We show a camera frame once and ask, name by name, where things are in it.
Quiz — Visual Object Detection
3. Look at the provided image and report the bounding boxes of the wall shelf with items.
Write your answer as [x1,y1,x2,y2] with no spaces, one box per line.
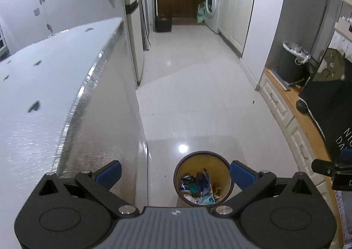
[335,0,352,41]

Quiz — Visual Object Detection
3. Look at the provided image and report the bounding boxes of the white kitchen cabinets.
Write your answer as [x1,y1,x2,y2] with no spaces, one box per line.
[218,0,254,54]

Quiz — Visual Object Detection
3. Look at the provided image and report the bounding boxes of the blue tissue pack wrapper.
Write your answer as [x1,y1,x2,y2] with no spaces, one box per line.
[196,169,211,196]

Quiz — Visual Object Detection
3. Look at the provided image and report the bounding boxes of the black box by door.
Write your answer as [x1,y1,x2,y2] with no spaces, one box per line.
[154,16,172,33]

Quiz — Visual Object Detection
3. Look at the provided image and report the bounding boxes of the low white wood-top cabinet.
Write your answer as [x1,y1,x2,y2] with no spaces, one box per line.
[259,68,343,248]

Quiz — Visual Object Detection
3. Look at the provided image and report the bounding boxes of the teal fish snack bag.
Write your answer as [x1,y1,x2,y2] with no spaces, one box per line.
[199,194,215,206]

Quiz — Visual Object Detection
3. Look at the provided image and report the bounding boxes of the green bag by washer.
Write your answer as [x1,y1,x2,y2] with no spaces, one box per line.
[196,2,206,24]

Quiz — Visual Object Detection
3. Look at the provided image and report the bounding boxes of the white plastic bag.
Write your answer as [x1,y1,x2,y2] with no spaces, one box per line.
[184,194,201,204]

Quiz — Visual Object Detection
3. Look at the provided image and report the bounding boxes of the black nice day cloth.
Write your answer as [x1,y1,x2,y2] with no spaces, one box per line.
[299,48,351,160]

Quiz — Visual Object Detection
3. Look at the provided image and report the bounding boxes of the black trash can white liner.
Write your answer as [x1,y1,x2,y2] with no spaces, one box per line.
[277,41,311,84]

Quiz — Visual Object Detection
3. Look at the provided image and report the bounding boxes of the red cigarette pack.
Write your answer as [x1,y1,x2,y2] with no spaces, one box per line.
[212,185,221,200]

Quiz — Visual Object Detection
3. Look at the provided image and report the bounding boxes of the blue white snack bag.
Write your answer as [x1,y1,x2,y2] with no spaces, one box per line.
[180,173,195,191]

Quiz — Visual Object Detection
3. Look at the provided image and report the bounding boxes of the white washing machine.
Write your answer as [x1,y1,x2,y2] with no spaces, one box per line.
[205,0,221,34]

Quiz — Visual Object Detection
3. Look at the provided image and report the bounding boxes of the white refrigerator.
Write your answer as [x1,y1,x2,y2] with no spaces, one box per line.
[124,0,144,85]

